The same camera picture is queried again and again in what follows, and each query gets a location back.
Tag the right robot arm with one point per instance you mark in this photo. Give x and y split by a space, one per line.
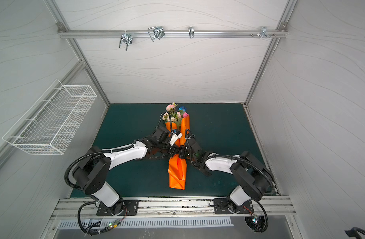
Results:
253 177

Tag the metal ring clamp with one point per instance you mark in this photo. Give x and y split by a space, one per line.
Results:
191 32

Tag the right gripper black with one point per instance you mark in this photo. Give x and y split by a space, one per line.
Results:
189 143

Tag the black printed ribbon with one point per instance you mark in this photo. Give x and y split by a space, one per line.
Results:
158 155

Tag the blue fake flower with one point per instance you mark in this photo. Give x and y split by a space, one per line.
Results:
181 109

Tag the white slotted cable duct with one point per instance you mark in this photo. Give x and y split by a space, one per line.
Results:
136 223

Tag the metal hook clamp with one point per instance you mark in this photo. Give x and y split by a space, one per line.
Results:
125 40
156 32

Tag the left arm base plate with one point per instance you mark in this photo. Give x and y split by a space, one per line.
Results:
128 207

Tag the aluminium crossbar rail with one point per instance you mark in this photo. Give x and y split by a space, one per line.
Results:
171 34

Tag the green table mat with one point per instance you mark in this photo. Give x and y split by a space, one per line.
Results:
220 128

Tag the metal bracket clamp right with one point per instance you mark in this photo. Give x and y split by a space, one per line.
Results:
264 33

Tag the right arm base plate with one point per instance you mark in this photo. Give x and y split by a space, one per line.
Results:
226 206

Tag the light pink fake rose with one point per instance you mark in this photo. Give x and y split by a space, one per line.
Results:
171 108

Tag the metal hook clamp left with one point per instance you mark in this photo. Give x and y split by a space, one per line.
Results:
125 40

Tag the metal hook clamp middle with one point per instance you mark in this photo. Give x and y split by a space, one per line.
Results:
156 32

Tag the white wire basket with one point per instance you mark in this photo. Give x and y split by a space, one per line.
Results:
49 125

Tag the orange wrapping paper sheet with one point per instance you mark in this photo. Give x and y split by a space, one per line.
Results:
177 166

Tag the aluminium front rail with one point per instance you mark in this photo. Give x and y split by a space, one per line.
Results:
152 207

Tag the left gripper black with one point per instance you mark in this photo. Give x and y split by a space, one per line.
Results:
174 150

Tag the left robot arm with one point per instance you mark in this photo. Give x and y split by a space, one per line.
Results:
89 172

